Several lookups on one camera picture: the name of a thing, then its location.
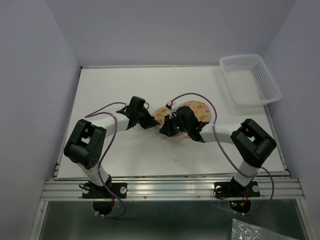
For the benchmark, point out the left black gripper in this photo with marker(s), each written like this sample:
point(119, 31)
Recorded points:
point(150, 122)

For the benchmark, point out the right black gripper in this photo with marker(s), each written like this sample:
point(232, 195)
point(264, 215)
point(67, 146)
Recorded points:
point(166, 128)

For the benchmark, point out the floral mesh laundry bag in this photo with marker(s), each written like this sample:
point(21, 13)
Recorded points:
point(200, 109)

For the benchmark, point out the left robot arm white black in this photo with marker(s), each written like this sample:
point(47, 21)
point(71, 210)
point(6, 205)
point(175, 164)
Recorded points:
point(85, 144)

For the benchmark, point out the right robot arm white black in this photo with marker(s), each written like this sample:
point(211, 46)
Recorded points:
point(253, 143)

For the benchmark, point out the clear plastic bag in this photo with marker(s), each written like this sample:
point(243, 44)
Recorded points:
point(245, 231)

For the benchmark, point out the white plastic basket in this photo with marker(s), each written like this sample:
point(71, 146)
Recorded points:
point(249, 81)

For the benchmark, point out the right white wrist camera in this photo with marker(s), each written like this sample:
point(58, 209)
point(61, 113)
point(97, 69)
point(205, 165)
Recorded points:
point(173, 111)

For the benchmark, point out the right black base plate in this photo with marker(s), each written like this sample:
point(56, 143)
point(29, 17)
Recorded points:
point(232, 189)

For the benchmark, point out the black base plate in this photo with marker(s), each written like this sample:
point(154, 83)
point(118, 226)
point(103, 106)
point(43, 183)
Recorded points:
point(92, 191)
point(232, 189)

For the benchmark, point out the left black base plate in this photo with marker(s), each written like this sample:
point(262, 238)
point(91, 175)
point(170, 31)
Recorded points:
point(92, 191)

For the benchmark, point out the aluminium mounting rail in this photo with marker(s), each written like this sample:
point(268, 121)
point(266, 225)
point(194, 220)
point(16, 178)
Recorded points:
point(166, 189)

